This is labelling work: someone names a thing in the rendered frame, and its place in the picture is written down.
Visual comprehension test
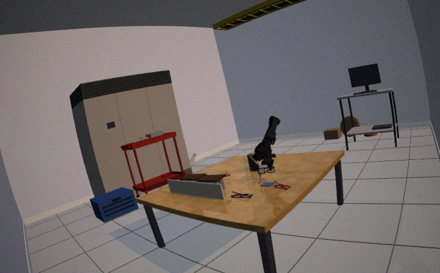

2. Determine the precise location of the grey flat panel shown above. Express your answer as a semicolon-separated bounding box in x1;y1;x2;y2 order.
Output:
167;179;225;200

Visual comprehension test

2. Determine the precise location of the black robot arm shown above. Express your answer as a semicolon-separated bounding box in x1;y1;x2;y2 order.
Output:
252;116;281;161

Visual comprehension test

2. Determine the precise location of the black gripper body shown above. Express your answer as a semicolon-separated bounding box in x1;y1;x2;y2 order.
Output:
261;149;276;165

